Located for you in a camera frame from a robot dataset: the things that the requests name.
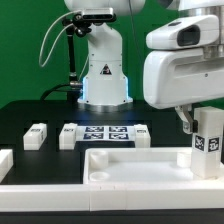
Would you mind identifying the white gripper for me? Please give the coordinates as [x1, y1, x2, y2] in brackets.
[143, 15, 224, 134]

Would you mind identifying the white desk tabletop panel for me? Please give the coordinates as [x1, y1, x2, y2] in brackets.
[83, 147, 224, 186]

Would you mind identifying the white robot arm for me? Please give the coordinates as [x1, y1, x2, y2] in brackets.
[64, 0, 224, 134]

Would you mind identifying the white L-shaped obstacle fence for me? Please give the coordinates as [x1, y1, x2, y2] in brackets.
[0, 150, 224, 212]

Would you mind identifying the fiducial marker sheet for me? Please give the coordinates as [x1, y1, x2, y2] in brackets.
[76, 126, 135, 141]

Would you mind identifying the mounted depth camera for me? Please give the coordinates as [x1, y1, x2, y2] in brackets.
[81, 8, 115, 22]

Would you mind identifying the black cable on table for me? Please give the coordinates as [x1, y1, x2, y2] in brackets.
[40, 83, 73, 101]

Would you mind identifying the white camera cable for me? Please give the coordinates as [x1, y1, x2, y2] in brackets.
[38, 10, 83, 68]

